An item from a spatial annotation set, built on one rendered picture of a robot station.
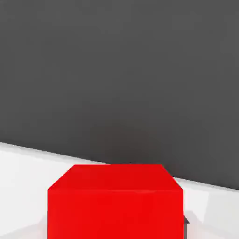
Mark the small red cube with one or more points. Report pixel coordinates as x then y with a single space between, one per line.
115 205

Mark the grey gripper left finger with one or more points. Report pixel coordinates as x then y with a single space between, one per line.
38 232

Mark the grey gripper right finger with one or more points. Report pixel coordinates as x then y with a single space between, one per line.
194 230

